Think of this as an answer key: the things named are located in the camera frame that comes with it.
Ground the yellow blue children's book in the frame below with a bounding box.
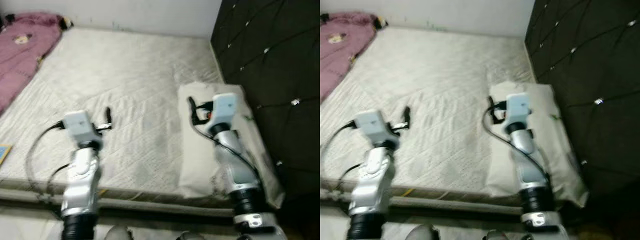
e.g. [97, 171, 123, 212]
[0, 144, 14, 167]

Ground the pink cartoon print blanket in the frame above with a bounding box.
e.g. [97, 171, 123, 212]
[320, 12, 379, 101]
[0, 12, 64, 116]

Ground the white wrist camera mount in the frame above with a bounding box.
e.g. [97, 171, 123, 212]
[354, 109, 399, 149]
[206, 93, 239, 129]
[62, 110, 104, 147]
[502, 92, 532, 129]

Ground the black tufted headboard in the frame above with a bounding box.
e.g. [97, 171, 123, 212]
[210, 0, 321, 212]
[525, 0, 640, 202]

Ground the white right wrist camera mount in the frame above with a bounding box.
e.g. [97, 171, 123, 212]
[502, 92, 532, 129]
[206, 93, 239, 129]

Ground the beige printed pillow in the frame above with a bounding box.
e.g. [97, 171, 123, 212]
[177, 82, 286, 209]
[487, 81, 590, 209]

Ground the white quilted mattress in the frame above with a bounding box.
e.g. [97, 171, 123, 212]
[320, 26, 538, 198]
[0, 27, 236, 198]

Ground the patterned fabric bed base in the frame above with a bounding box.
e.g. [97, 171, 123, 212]
[0, 187, 236, 216]
[320, 186, 526, 214]

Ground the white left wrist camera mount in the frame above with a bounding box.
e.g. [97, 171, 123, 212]
[62, 110, 104, 147]
[354, 109, 399, 149]

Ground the silver left robot leg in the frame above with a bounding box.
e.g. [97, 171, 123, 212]
[407, 223, 441, 240]

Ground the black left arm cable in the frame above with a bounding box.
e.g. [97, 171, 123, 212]
[320, 121, 360, 199]
[25, 121, 71, 207]

